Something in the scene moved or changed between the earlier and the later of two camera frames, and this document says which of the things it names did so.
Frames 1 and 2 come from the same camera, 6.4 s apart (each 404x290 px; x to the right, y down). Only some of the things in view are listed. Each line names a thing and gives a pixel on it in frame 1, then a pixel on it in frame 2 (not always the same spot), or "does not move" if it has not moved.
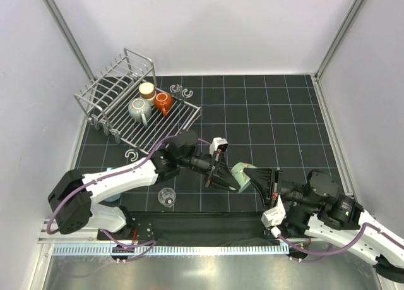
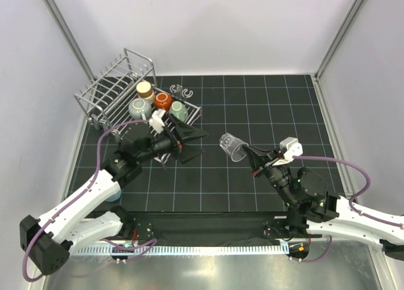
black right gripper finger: (261, 177) to (255, 155)
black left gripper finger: (225, 178) to (187, 153)
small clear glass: (166, 196) to (233, 146)
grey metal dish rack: (125, 99) does not move
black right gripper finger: (263, 186) to (254, 160)
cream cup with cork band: (147, 91) does not move
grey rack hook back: (177, 90) does not move
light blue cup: (115, 198) does not move
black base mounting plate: (200, 228) does not move
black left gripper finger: (225, 171) to (186, 132)
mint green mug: (242, 177) to (178, 110)
